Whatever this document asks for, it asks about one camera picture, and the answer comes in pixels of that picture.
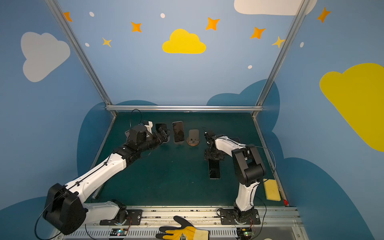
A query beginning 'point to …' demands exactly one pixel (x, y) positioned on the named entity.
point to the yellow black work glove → (186, 231)
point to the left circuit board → (118, 231)
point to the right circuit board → (244, 233)
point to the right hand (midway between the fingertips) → (214, 156)
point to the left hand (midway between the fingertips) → (170, 135)
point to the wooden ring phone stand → (193, 139)
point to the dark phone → (214, 168)
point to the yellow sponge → (272, 190)
